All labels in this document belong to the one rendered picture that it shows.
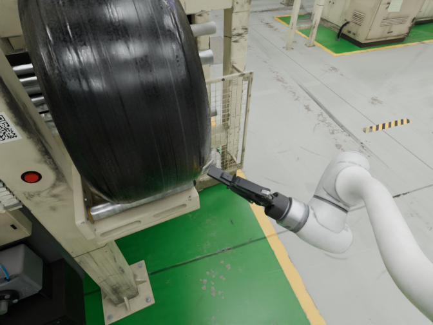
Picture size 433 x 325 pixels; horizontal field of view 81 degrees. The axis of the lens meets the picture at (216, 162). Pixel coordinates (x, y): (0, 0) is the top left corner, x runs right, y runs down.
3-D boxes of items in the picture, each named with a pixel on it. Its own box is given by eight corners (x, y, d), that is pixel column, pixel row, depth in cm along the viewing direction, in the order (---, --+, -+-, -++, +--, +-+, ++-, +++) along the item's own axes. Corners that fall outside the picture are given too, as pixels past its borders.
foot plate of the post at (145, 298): (105, 325, 134) (103, 324, 132) (100, 278, 152) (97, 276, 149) (154, 302, 142) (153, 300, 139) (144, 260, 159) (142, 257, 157)
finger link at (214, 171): (228, 186, 71) (229, 185, 70) (206, 173, 71) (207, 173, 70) (232, 177, 72) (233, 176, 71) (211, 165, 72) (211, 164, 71)
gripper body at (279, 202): (284, 219, 67) (254, 203, 67) (271, 222, 75) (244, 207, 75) (293, 195, 70) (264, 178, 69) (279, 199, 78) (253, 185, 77)
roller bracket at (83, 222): (87, 242, 77) (74, 225, 70) (78, 158, 102) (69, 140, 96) (98, 238, 78) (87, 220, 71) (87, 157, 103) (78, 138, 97)
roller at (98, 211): (85, 213, 75) (86, 205, 79) (91, 225, 77) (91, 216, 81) (195, 177, 85) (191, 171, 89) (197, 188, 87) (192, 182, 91)
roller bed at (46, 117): (39, 142, 102) (-7, 71, 81) (40, 122, 112) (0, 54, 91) (91, 129, 108) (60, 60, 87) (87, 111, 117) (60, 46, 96)
